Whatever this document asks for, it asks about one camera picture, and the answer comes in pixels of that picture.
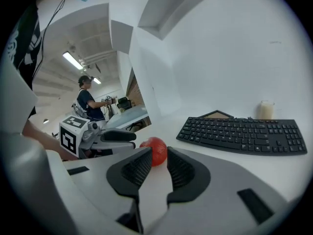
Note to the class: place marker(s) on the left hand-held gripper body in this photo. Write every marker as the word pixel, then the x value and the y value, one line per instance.
pixel 69 136

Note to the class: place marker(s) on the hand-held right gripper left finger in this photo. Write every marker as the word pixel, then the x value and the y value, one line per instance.
pixel 97 187

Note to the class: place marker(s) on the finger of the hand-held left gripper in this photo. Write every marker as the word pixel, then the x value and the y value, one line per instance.
pixel 115 145
pixel 118 136

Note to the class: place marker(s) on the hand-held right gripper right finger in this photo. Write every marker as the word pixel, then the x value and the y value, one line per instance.
pixel 220 192

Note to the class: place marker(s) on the red apple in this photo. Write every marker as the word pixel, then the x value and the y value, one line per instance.
pixel 157 147

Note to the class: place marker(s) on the person's left forearm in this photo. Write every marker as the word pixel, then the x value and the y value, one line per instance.
pixel 39 137

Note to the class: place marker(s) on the glass-topped white table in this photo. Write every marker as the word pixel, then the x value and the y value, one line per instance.
pixel 132 114

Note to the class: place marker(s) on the black mesh office chair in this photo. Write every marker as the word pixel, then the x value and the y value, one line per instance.
pixel 124 103

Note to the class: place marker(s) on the ceiling light strip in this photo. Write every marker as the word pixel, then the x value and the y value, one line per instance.
pixel 73 60
pixel 97 80

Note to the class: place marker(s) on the black computer keyboard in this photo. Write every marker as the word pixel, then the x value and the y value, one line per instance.
pixel 244 134

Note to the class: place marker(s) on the white square desk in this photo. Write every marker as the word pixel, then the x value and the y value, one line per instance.
pixel 293 175

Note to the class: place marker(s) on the cream candle glass jar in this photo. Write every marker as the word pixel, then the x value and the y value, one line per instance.
pixel 266 110

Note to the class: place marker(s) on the person's black patterned shirt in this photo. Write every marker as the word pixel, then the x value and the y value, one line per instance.
pixel 24 45

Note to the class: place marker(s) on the house-shaped wooden picture frame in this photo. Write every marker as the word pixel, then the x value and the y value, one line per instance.
pixel 216 114

